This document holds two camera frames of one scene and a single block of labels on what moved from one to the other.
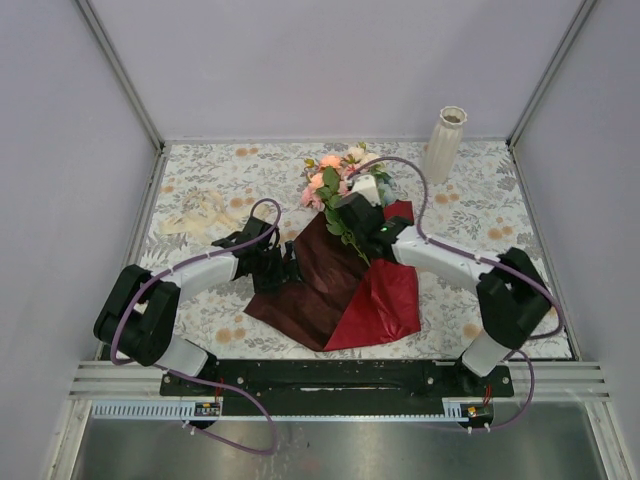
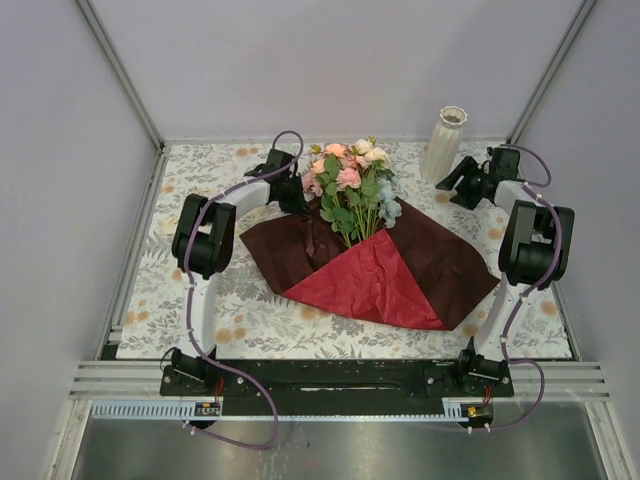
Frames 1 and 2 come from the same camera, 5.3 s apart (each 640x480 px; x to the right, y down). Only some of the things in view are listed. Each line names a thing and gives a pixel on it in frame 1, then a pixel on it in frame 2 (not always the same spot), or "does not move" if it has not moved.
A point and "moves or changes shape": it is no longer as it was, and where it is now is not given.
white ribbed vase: x=442 y=144 does not move
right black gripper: x=379 y=209 -> x=467 y=166
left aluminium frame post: x=121 y=72 does not move
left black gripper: x=286 y=271 -> x=299 y=204
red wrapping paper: x=342 y=301 moves or changes shape
